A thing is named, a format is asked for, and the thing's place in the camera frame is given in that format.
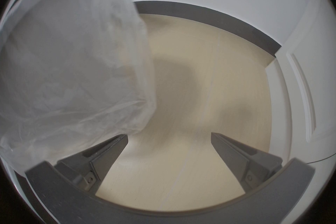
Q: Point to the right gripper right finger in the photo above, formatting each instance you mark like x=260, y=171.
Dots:
x=244, y=162

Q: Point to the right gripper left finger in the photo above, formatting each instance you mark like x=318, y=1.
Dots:
x=94, y=162

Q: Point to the clear plastic bag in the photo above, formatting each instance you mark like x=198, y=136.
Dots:
x=141, y=41

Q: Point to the white door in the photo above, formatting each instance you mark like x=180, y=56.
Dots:
x=315, y=86

